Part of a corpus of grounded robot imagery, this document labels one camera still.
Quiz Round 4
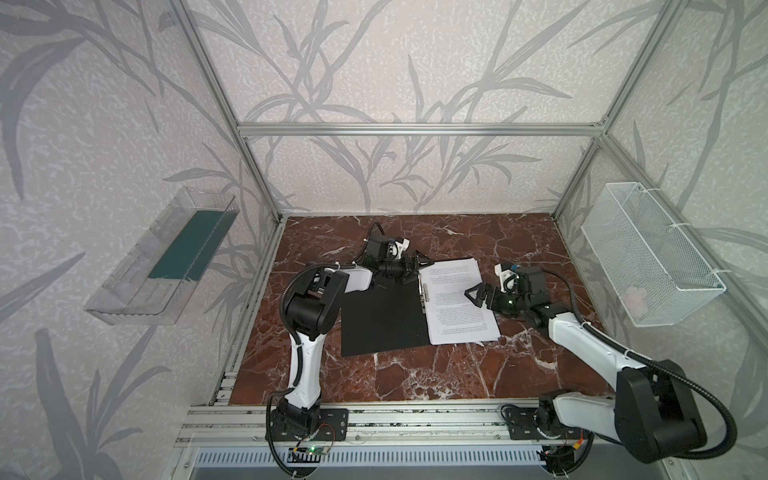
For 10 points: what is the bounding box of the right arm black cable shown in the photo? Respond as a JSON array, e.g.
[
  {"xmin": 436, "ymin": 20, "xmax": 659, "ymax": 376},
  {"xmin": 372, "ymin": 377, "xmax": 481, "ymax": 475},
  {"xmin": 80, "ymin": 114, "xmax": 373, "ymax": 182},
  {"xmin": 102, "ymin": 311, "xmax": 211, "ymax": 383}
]
[{"xmin": 542, "ymin": 269, "xmax": 738, "ymax": 460}]

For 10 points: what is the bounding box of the printed sheet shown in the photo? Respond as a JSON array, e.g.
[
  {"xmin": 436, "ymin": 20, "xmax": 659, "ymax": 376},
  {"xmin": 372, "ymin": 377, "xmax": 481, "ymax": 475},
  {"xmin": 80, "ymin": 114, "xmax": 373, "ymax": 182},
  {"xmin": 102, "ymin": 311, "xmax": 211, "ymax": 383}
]
[{"xmin": 419, "ymin": 258, "xmax": 500, "ymax": 345}]

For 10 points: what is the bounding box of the clear plastic wall tray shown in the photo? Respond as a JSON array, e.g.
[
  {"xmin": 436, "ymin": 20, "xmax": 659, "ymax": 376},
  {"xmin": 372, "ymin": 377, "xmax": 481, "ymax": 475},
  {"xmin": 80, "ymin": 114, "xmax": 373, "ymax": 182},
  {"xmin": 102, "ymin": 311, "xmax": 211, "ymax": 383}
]
[{"xmin": 85, "ymin": 187, "xmax": 240, "ymax": 326}]

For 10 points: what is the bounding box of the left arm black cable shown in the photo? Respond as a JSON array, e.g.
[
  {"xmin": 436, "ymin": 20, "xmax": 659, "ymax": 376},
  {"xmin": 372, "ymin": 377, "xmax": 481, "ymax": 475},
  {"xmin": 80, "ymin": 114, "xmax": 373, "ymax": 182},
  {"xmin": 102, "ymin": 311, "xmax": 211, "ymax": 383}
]
[{"xmin": 265, "ymin": 221, "xmax": 385, "ymax": 478}]

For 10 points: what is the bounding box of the aluminium front rail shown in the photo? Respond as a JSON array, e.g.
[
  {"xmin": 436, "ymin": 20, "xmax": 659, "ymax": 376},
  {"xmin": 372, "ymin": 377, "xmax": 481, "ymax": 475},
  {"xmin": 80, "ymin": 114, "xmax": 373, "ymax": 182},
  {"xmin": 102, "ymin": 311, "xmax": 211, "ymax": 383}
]
[{"xmin": 173, "ymin": 401, "xmax": 679, "ymax": 448}]

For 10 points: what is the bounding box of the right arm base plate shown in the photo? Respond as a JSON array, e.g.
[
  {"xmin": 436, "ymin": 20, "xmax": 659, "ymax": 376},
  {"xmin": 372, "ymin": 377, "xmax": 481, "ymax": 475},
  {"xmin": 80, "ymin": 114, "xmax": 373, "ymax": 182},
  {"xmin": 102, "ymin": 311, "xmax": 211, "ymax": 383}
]
[{"xmin": 500, "ymin": 404, "xmax": 584, "ymax": 444}]

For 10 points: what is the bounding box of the folder white cover black inside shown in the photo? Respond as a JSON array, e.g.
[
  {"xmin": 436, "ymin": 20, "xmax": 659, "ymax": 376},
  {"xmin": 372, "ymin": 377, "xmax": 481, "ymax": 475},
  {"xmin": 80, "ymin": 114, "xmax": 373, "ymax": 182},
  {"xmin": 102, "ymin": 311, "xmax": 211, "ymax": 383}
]
[{"xmin": 341, "ymin": 271, "xmax": 432, "ymax": 357}]

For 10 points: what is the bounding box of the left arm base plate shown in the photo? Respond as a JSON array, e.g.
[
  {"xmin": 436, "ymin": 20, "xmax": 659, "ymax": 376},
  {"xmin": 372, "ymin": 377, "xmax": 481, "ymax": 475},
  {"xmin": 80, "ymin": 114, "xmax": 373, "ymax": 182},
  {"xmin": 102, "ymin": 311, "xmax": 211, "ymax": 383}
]
[{"xmin": 266, "ymin": 407, "xmax": 349, "ymax": 442}]

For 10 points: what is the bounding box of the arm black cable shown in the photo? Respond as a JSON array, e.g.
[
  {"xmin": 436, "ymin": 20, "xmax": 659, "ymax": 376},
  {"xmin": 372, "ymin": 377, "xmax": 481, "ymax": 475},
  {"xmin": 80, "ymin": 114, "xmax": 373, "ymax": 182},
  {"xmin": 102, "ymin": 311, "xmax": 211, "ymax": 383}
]
[
  {"xmin": 265, "ymin": 221, "xmax": 385, "ymax": 478},
  {"xmin": 542, "ymin": 269, "xmax": 738, "ymax": 460}
]

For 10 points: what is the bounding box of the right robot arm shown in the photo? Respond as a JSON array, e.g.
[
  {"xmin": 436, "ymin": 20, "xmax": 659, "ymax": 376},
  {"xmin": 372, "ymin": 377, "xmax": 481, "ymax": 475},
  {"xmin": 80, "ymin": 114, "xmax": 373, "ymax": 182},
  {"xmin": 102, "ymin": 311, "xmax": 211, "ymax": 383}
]
[{"xmin": 464, "ymin": 263, "xmax": 707, "ymax": 463}]

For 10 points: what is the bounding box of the aluminium frame horizontal bar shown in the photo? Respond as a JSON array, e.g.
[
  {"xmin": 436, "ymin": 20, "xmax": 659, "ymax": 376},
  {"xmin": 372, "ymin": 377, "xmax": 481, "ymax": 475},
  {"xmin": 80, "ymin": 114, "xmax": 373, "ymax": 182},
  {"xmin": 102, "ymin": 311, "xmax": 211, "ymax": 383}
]
[{"xmin": 237, "ymin": 123, "xmax": 602, "ymax": 138}]

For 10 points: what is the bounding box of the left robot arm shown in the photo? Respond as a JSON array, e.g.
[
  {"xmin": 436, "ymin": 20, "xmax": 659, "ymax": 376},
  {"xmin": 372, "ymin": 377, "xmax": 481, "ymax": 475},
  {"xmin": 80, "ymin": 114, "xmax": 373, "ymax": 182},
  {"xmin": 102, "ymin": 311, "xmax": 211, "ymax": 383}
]
[{"xmin": 269, "ymin": 233, "xmax": 435, "ymax": 439}]

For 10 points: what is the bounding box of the white wire mesh basket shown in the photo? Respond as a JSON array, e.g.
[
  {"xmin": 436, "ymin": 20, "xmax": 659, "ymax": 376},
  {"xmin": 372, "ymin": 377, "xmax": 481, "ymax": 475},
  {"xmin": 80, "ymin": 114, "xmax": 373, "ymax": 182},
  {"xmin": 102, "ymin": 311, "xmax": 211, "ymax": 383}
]
[{"xmin": 582, "ymin": 182, "xmax": 727, "ymax": 328}]

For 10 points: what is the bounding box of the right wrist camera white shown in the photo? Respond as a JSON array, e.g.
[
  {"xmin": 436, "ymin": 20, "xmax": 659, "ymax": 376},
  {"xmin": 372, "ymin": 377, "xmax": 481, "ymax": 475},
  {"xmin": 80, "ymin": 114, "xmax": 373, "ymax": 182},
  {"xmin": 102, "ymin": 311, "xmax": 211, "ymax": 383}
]
[{"xmin": 494, "ymin": 262, "xmax": 519, "ymax": 293}]

